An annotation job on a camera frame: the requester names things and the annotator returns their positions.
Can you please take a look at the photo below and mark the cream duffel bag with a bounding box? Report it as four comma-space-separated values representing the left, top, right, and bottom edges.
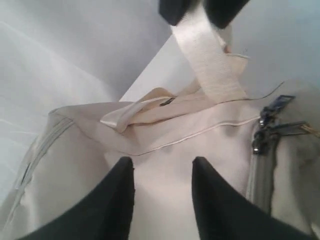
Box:
0, 12, 320, 240

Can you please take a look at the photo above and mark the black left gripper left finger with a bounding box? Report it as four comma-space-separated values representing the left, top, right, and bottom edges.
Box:
24, 157, 135, 240

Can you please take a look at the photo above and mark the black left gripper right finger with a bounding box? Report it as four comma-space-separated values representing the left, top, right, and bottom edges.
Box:
192, 157, 312, 240

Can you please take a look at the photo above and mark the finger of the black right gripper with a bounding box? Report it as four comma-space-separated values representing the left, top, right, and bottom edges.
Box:
203, 0, 245, 29
158, 0, 192, 26

